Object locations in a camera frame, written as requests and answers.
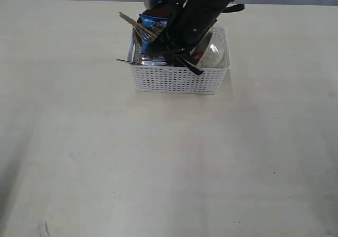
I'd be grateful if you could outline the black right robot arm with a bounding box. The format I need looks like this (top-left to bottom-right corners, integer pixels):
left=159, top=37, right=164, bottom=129
left=145, top=0, right=245, bottom=75

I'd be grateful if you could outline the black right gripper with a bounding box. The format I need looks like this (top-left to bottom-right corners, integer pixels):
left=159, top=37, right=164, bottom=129
left=146, top=0, right=234, bottom=75

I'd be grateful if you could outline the brown wooden spoon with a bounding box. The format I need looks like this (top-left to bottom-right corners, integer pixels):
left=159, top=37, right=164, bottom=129
left=190, top=51, right=204, bottom=64

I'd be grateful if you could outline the blue potato chips bag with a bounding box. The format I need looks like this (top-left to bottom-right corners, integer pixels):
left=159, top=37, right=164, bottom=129
left=136, top=14, right=168, bottom=54

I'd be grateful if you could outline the white speckled ceramic bowl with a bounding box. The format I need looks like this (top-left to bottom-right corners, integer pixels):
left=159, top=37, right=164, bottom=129
left=196, top=30, right=225, bottom=69

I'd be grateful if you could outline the white plastic lattice basket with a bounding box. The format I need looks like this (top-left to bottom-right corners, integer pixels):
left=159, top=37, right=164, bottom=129
left=130, top=26, right=231, bottom=94

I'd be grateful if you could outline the brown wooden chopstick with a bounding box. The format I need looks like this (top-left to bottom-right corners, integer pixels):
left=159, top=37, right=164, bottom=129
left=119, top=12, right=146, bottom=29

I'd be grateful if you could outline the silver metal table knife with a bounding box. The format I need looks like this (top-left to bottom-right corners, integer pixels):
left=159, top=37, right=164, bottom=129
left=115, top=58, right=142, bottom=65

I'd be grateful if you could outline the silver metal fork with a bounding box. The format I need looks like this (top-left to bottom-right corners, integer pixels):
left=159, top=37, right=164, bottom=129
left=134, top=26, right=157, bottom=43

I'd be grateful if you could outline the silver foil packet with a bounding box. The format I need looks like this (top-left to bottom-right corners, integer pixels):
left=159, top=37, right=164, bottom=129
left=139, top=56, right=168, bottom=67

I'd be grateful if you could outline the dark brown round plate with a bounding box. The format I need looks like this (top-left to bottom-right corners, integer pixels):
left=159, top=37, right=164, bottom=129
left=142, top=6, right=172, bottom=19

